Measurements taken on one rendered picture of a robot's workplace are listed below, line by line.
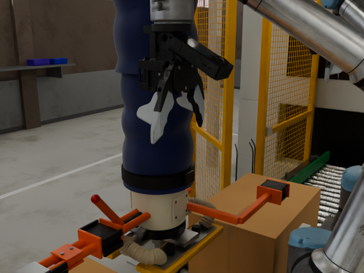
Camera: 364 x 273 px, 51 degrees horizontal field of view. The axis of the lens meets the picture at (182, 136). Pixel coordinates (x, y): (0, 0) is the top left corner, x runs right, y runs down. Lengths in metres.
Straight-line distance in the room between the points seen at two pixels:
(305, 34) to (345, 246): 0.40
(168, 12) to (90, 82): 7.80
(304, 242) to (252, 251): 0.74
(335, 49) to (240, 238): 1.01
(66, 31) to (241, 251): 6.88
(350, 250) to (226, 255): 0.98
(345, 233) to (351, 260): 0.05
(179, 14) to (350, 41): 0.33
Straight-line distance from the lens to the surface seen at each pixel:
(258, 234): 1.58
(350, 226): 0.76
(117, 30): 1.07
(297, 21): 0.78
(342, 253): 0.77
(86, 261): 2.18
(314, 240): 0.91
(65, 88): 8.03
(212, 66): 0.64
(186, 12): 0.67
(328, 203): 2.93
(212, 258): 1.75
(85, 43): 8.35
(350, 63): 0.81
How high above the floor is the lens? 1.71
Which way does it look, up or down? 15 degrees down
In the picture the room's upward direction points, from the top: straight up
